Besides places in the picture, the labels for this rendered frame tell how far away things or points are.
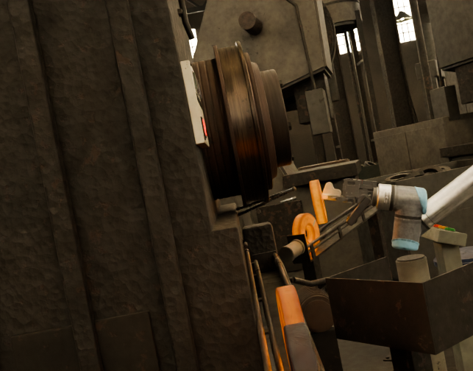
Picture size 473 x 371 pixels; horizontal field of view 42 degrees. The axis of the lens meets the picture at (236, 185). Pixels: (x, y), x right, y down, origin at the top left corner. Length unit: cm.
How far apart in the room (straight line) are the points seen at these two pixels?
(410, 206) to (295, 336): 132
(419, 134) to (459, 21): 110
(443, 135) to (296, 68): 171
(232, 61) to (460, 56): 390
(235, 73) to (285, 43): 289
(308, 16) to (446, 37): 145
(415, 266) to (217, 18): 272
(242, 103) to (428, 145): 432
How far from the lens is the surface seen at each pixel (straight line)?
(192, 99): 134
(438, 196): 230
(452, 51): 548
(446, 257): 259
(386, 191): 216
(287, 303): 105
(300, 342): 89
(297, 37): 450
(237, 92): 159
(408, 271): 251
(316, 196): 212
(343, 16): 1061
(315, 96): 423
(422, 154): 589
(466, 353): 270
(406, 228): 217
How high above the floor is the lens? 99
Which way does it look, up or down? 1 degrees down
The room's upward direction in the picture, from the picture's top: 11 degrees counter-clockwise
